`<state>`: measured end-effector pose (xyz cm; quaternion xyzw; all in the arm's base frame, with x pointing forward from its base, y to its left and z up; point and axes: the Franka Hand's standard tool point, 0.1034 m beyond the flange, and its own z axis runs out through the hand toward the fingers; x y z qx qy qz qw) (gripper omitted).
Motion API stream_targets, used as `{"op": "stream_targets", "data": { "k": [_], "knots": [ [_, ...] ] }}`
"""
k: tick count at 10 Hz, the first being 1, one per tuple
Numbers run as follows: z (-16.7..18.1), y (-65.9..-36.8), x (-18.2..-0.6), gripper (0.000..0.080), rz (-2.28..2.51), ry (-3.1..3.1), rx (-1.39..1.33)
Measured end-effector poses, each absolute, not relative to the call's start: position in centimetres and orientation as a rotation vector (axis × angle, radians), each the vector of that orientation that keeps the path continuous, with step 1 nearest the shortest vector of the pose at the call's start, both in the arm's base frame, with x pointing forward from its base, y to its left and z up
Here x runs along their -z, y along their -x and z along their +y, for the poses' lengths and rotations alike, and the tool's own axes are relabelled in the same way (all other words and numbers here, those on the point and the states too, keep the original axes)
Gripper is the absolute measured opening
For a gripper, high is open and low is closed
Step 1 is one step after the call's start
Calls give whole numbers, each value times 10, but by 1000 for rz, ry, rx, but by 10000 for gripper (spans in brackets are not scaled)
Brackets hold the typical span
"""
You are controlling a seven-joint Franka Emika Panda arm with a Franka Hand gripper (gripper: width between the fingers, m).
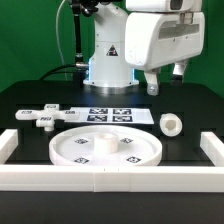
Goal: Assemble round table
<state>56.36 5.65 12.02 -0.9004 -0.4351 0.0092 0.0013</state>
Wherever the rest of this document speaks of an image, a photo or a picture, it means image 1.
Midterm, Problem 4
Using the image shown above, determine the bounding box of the black cable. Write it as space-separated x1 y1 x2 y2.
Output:
39 64 89 81

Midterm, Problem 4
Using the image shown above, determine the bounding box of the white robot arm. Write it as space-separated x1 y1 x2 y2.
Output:
84 0 205 96

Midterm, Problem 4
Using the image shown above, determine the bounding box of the white marker sheet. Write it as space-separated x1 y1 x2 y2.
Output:
71 107 154 125

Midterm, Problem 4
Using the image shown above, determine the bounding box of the grey cable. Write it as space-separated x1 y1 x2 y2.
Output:
55 0 69 81

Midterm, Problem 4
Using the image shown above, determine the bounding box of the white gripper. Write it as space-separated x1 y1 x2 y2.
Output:
125 12 205 96

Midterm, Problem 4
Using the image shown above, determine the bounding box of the white round table top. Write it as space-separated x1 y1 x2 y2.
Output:
49 125 162 167

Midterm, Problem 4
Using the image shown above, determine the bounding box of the white U-shaped frame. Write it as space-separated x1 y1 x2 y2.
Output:
0 129 224 192

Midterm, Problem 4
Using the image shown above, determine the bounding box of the white cross-shaped table base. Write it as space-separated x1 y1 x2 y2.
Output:
15 104 80 132

